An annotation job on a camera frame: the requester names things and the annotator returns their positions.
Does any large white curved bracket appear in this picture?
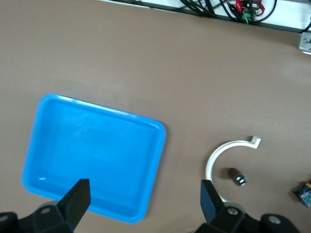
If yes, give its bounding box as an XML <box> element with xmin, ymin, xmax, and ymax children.
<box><xmin>205</xmin><ymin>135</ymin><xmax>262</xmax><ymax>204</ymax></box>

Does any blue plastic tray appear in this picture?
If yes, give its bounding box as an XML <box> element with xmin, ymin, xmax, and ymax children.
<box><xmin>21</xmin><ymin>93</ymin><xmax>168</xmax><ymax>224</ymax></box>

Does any black cable bundle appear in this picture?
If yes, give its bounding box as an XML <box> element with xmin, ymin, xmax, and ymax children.
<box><xmin>179</xmin><ymin>0</ymin><xmax>277</xmax><ymax>25</ymax></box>

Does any white table edge rail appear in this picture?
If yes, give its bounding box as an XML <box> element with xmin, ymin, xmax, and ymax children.
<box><xmin>97</xmin><ymin>0</ymin><xmax>311</xmax><ymax>33</ymax></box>

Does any black cylindrical capacitor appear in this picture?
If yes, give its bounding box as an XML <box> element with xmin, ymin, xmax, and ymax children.
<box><xmin>227</xmin><ymin>167</ymin><xmax>248</xmax><ymax>187</ymax></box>

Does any orange cap blue button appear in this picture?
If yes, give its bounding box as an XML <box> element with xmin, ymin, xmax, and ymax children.
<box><xmin>293</xmin><ymin>179</ymin><xmax>311</xmax><ymax>208</ymax></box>

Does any grey metal camera mount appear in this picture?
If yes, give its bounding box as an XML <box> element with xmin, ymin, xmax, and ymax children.
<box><xmin>298</xmin><ymin>33</ymin><xmax>311</xmax><ymax>54</ymax></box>

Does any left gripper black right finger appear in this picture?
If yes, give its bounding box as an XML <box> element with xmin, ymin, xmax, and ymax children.
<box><xmin>200</xmin><ymin>179</ymin><xmax>247</xmax><ymax>233</ymax></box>

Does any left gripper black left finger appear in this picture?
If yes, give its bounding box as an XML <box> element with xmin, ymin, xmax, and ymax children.
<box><xmin>34</xmin><ymin>178</ymin><xmax>92</xmax><ymax>233</ymax></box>

